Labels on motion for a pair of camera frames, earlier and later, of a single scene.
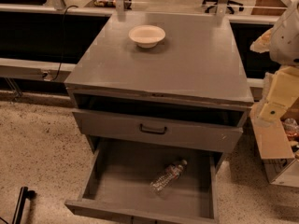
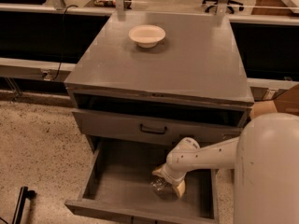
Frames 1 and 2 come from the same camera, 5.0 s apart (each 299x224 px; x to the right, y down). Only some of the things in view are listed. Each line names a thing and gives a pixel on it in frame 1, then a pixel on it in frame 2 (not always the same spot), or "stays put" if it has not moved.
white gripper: x=286 y=40 -> x=172 y=178
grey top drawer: x=158 y=131 stays put
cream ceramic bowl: x=147 y=35 stays put
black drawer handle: x=164 y=132 stays put
